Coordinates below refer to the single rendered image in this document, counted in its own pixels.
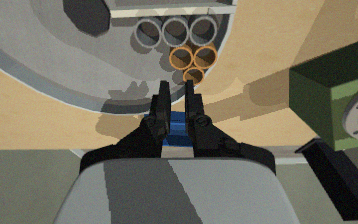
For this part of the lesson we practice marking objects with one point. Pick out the bronze bushing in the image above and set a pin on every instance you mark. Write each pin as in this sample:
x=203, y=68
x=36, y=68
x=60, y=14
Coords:
x=197, y=77
x=205, y=61
x=181, y=63

